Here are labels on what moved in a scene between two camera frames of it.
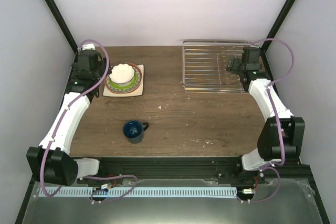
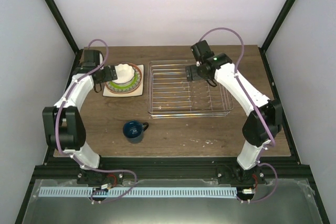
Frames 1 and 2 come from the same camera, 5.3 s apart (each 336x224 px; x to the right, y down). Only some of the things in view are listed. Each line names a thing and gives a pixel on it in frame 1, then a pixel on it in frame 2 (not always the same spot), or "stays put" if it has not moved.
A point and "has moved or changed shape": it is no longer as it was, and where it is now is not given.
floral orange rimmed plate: [113, 88] stays put
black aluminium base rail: [220, 168] stays put
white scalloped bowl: [121, 73] stays put
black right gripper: [234, 69] → [191, 69]
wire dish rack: [204, 64] has moved or changed shape
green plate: [126, 85] stays put
